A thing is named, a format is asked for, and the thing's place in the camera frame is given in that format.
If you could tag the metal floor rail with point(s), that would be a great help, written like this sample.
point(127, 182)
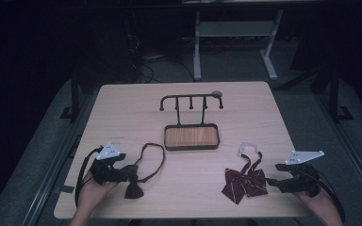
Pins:
point(356, 163)
point(45, 188)

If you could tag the black metal stand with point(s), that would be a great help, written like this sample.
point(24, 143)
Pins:
point(74, 94)
point(334, 94)

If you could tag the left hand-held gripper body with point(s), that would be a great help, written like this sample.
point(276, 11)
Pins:
point(106, 171)

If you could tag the dark brown bow tie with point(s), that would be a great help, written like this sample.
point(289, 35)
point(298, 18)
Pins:
point(134, 190)

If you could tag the person's right hand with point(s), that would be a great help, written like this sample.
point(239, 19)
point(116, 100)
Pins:
point(315, 201)

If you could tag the grey metal table frame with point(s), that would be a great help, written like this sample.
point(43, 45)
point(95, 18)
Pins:
point(232, 29)

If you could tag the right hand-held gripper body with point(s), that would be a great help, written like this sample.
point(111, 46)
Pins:
point(304, 182)

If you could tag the black hook rack wooden tray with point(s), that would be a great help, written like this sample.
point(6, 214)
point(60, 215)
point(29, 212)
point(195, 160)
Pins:
point(191, 137)

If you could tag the person's left hand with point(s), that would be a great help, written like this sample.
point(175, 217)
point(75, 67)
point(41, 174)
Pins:
point(89, 194)

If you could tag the grey round disc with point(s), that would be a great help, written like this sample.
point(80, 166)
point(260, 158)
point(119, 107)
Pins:
point(217, 93)

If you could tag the white power strip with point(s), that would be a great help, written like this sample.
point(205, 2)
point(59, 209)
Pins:
point(154, 57)

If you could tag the grey tape piece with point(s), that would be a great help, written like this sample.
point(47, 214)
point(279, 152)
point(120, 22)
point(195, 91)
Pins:
point(64, 189)

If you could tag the red striped bow tie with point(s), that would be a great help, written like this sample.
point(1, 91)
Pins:
point(237, 185)

